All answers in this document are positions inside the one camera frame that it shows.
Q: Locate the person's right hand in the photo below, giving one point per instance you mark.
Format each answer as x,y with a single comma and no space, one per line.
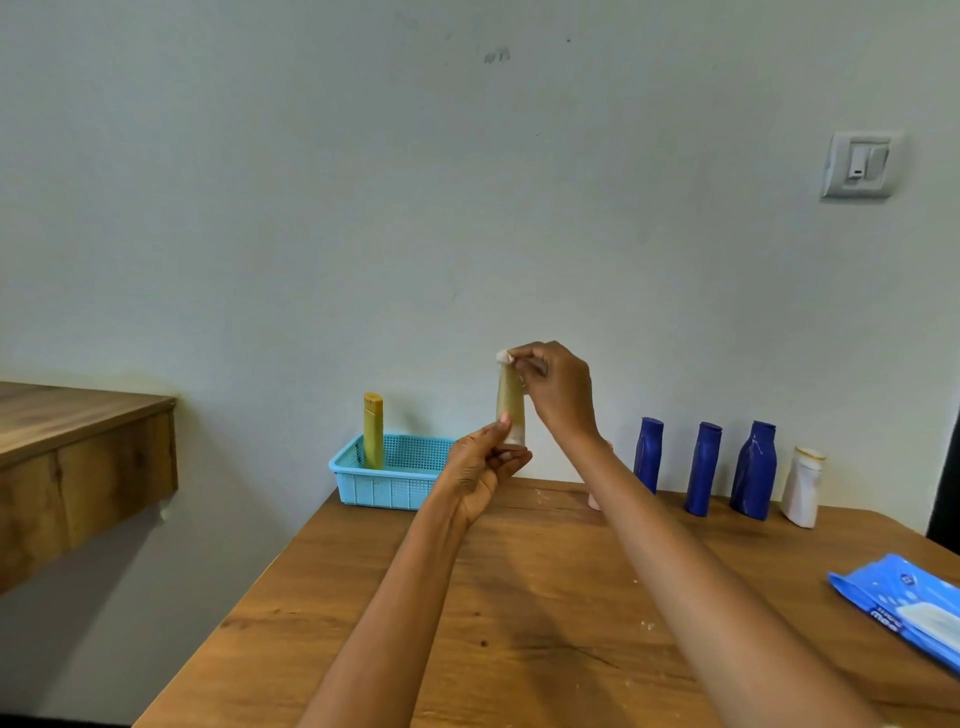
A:
562,397

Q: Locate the person's left hand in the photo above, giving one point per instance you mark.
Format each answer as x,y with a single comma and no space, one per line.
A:
472,472

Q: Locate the beige bottle with white cap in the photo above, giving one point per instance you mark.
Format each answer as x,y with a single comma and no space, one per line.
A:
510,409

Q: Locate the white wipe cloth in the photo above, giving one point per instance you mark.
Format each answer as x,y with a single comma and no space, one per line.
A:
504,357

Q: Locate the light blue plastic basket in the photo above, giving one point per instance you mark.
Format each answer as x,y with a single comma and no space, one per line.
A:
390,484

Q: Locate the slim dark blue bottle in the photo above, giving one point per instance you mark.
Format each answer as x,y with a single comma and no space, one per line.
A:
703,469
649,454

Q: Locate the yellow bottle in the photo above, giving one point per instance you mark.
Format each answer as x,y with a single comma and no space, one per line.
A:
373,431

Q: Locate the pink bottle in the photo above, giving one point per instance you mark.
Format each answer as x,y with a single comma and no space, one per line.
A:
594,501

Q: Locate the wide dark blue bottle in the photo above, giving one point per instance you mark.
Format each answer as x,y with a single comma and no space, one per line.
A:
754,472

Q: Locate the blue wet wipes pack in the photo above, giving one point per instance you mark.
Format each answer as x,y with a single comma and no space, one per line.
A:
877,589

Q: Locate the person's left forearm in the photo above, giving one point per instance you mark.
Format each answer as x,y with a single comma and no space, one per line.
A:
382,630

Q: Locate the person's right forearm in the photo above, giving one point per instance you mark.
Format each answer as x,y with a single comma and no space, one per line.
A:
705,592

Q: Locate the wooden table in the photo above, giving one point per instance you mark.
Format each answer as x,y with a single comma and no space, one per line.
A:
525,622

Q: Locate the black door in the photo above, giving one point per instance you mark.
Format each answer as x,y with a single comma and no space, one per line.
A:
946,495

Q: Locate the wooden side desk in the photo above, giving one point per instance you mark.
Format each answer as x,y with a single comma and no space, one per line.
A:
75,465

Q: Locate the grey wall light switch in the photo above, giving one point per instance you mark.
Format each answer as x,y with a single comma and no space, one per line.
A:
859,165

